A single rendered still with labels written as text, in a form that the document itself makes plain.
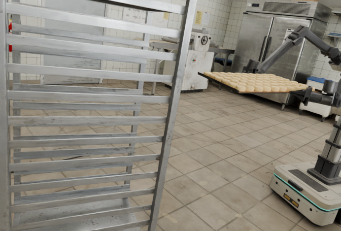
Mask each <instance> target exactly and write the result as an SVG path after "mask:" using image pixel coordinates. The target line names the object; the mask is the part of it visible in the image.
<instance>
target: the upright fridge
mask: <svg viewBox="0 0 341 231"><path fill-rule="evenodd" d="M245 11H246V12H243V18H242V22H241V26H240V31H239V34H238V39H237V43H236V47H235V52H234V56H233V60H232V65H231V69H230V73H242V70H243V67H244V66H247V64H248V62H249V59H253V60H256V61H257V62H259V64H258V65H260V64H261V63H262V62H264V61H265V60H266V59H267V58H268V57H269V56H270V55H271V54H272V53H273V52H274V51H276V50H277V49H278V48H279V47H280V46H281V45H282V43H283V40H284V37H285V34H286V31H287V29H291V30H295V29H296V28H298V27H299V26H300V25H302V26H306V27H309V28H310V31H311V32H312V33H314V34H315V35H316V36H317V37H319V38H320V39H321V40H323V36H324V33H325V30H326V27H327V23H328V20H329V17H330V14H331V11H332V9H331V8H329V7H327V6H325V5H323V4H321V3H320V2H313V1H292V0H247V4H246V9H245ZM318 52H319V48H317V47H316V46H315V45H313V44H312V43H311V42H309V41H308V40H307V39H305V38H303V40H302V42H301V43H300V44H299V45H298V46H294V47H292V48H291V49H289V50H288V51H287V52H286V53H285V54H284V55H283V56H282V57H281V58H280V59H278V60H277V61H276V62H275V63H274V64H273V65H272V66H271V67H270V68H269V69H268V70H267V71H266V73H265V74H273V75H276V76H279V77H282V78H285V79H289V80H290V81H296V82H298V83H301V84H305V85H306V83H307V78H308V77H310V76H311V74H312V71H313V68H314V64H315V61H316V58H317V55H318ZM252 94H254V95H257V96H260V97H263V98H266V99H269V100H272V101H275V102H278V103H281V104H282V109H281V111H283V109H284V107H285V105H291V104H295V106H294V107H295V108H296V106H297V104H298V103H301V100H300V99H299V98H297V97H296V96H294V95H292V94H290V93H252Z"/></svg>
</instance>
